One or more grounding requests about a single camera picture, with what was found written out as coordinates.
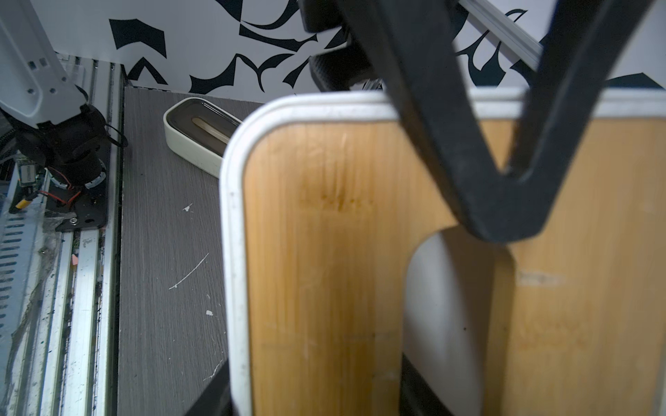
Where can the white bamboo tissue box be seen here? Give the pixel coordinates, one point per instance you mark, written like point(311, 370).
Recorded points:
point(346, 272)

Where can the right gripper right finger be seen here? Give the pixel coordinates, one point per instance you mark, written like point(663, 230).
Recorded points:
point(416, 397)

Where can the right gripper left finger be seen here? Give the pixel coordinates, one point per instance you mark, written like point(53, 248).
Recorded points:
point(216, 399)

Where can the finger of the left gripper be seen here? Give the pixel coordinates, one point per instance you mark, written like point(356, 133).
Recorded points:
point(410, 45)

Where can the aluminium frame rail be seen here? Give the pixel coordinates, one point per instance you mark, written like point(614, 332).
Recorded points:
point(507, 31)

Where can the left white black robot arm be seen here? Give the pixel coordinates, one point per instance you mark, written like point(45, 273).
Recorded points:
point(52, 119)

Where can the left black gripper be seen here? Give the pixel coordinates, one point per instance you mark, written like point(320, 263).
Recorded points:
point(343, 65)

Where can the cream dark-lid tissue box left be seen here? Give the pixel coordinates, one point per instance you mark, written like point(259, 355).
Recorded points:
point(199, 132)

